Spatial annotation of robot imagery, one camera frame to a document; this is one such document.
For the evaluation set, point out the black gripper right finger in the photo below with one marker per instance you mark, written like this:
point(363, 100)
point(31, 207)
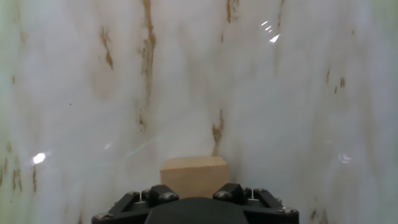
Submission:
point(258, 203)

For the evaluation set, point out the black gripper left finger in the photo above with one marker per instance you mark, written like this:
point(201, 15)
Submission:
point(136, 203)

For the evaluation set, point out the small wooden block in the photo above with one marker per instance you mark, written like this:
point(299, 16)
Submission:
point(194, 177)

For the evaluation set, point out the marble pattern sheet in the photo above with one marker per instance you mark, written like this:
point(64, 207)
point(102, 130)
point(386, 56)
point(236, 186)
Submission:
point(199, 77)

